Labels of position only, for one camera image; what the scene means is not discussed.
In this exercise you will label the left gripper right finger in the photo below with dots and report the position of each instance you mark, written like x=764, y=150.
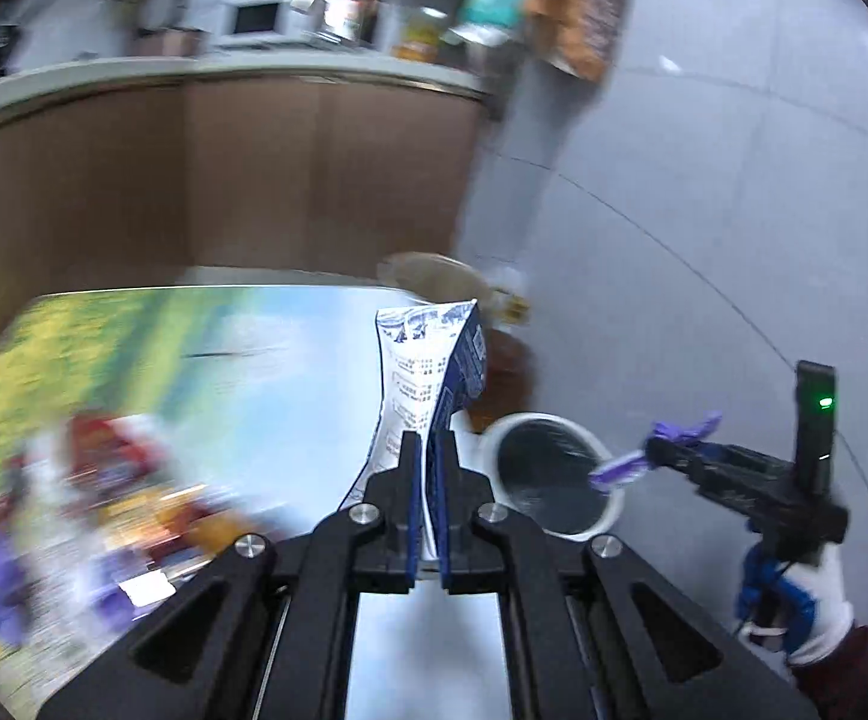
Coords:
x=467, y=563

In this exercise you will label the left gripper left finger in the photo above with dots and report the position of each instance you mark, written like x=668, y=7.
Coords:
x=391, y=556

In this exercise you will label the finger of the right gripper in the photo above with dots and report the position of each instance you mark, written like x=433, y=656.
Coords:
x=685, y=457

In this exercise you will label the purple plastic wrapper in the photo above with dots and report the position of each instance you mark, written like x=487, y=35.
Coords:
x=627, y=469

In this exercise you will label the blue white milk carton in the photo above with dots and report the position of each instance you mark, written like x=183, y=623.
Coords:
x=433, y=365

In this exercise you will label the white mesh trash bin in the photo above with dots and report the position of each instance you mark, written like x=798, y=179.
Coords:
x=540, y=465

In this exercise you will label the beige lined trash bucket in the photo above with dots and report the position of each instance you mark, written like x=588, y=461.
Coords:
x=434, y=278

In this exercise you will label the white blue gloved right hand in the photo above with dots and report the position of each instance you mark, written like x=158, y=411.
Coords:
x=804, y=606

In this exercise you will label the cooking oil bottle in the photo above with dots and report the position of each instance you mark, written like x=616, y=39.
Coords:
x=512, y=370

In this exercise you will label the orange brown hanging apron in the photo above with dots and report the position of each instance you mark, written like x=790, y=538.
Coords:
x=579, y=37

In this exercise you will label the yellow bottle on counter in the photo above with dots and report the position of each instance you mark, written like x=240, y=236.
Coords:
x=421, y=35

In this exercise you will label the white microwave oven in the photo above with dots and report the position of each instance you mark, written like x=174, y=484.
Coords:
x=258, y=18

